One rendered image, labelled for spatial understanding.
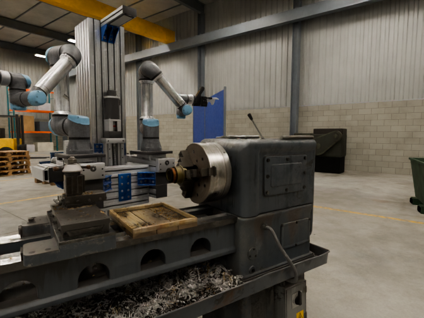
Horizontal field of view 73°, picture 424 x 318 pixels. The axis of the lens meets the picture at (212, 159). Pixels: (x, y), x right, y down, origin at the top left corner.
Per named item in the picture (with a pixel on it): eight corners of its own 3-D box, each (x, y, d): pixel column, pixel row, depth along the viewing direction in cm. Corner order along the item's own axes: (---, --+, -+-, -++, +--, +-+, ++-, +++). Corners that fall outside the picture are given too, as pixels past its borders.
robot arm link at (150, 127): (144, 137, 197) (143, 117, 196) (141, 136, 209) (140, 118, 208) (161, 137, 202) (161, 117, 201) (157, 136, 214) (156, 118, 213)
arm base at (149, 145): (136, 150, 206) (135, 136, 205) (154, 149, 216) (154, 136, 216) (147, 151, 195) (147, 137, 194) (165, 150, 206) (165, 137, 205)
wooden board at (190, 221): (164, 209, 159) (164, 201, 159) (197, 226, 129) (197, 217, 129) (108, 217, 142) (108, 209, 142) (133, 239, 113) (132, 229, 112)
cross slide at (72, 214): (87, 206, 141) (86, 197, 140) (110, 229, 106) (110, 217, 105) (48, 211, 131) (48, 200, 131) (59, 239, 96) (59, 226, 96)
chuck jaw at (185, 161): (195, 170, 152) (188, 152, 158) (199, 164, 149) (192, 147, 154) (176, 171, 146) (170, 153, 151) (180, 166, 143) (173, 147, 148)
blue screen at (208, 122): (182, 169, 1043) (182, 104, 1023) (204, 168, 1062) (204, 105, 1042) (207, 190, 644) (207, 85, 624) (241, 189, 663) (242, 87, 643)
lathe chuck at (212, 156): (192, 192, 168) (195, 139, 163) (224, 209, 142) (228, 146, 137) (178, 194, 163) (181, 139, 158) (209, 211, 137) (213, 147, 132)
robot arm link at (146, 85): (141, 136, 208) (139, 60, 203) (137, 135, 222) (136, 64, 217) (157, 136, 213) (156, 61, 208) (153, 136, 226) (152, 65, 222)
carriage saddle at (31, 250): (91, 216, 143) (91, 205, 142) (118, 247, 104) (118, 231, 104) (19, 227, 126) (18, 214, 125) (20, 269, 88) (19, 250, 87)
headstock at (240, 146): (262, 190, 212) (264, 138, 209) (318, 203, 173) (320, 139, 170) (194, 200, 179) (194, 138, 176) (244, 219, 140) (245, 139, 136)
